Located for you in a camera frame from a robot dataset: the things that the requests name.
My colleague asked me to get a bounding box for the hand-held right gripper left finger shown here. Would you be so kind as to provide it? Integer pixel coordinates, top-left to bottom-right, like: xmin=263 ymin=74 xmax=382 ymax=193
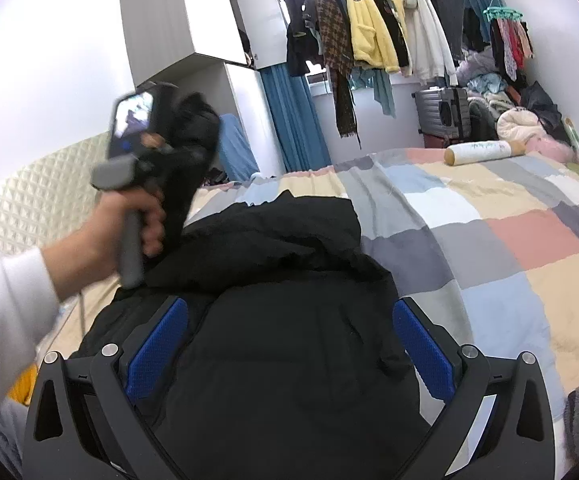
xmin=22 ymin=296 xmax=189 ymax=480

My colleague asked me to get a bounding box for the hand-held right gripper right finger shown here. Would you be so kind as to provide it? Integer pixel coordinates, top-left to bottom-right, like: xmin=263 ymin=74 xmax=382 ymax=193
xmin=393 ymin=297 xmax=556 ymax=480

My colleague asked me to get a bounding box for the black puffer jacket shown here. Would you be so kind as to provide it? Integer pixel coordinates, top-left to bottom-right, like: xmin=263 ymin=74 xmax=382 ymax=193
xmin=68 ymin=92 xmax=434 ymax=480

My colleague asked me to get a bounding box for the person's left forearm white sleeve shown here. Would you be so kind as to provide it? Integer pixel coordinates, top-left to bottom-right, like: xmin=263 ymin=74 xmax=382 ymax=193
xmin=0 ymin=220 xmax=120 ymax=441

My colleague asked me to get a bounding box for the pile of mixed clothes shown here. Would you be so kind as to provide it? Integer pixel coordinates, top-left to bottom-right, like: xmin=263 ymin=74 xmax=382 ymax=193
xmin=454 ymin=47 xmax=570 ymax=148

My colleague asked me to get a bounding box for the person's left hand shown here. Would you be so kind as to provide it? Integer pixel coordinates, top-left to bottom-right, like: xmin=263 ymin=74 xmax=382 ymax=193
xmin=87 ymin=191 xmax=167 ymax=281

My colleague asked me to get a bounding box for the cream quilted headboard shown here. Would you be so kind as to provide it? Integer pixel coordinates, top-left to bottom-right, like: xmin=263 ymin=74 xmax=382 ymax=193
xmin=0 ymin=130 xmax=115 ymax=266

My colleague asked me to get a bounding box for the checkered pastel bed blanket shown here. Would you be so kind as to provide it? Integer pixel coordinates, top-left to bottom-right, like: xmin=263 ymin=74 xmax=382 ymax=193
xmin=34 ymin=147 xmax=579 ymax=466

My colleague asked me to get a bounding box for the yellow cloth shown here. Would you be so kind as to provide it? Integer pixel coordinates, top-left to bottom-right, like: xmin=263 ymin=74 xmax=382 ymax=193
xmin=7 ymin=364 xmax=39 ymax=407

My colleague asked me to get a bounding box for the blue curtain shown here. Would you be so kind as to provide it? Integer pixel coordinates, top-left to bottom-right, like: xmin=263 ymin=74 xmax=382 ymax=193
xmin=260 ymin=64 xmax=333 ymax=173

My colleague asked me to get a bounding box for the hanging black coat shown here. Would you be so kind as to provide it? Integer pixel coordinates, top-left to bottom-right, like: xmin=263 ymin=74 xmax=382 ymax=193
xmin=276 ymin=0 xmax=320 ymax=78

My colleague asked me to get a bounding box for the white cylindrical bolster pillow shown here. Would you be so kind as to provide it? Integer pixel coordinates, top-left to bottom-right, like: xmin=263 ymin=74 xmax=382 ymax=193
xmin=443 ymin=140 xmax=527 ymax=167

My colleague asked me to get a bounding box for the hanging brown houndstooth coat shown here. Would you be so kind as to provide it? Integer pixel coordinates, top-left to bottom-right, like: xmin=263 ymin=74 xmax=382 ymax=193
xmin=314 ymin=0 xmax=365 ymax=148

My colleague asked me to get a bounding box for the pink plush toy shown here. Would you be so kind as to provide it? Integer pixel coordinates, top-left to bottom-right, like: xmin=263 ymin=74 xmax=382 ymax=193
xmin=524 ymin=135 xmax=577 ymax=163

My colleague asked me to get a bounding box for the grey hard suitcase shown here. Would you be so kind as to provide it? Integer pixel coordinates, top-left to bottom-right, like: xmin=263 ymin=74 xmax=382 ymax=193
xmin=412 ymin=86 xmax=473 ymax=142

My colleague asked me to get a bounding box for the hanging light blue garment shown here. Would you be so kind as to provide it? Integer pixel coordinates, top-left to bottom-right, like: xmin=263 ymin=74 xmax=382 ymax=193
xmin=349 ymin=66 xmax=397 ymax=120

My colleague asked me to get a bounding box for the hanging yellow fleece jacket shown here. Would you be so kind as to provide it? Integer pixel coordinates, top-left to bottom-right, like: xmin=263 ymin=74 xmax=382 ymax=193
xmin=336 ymin=0 xmax=413 ymax=76

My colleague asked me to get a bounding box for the hanging white hoodie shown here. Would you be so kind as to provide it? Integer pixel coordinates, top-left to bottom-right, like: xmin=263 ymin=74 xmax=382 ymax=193
xmin=398 ymin=0 xmax=460 ymax=87

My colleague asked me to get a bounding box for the teal clip hanger with socks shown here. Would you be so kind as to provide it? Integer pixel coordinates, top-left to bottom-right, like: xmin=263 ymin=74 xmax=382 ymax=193
xmin=482 ymin=0 xmax=535 ymax=83

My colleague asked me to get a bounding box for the hanging dark grey coat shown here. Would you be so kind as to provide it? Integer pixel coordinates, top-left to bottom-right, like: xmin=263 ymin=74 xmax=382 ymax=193
xmin=392 ymin=0 xmax=493 ymax=61

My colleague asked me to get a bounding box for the white wall cabinet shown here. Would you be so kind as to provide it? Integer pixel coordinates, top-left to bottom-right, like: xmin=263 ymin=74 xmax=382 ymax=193
xmin=118 ymin=0 xmax=258 ymax=88

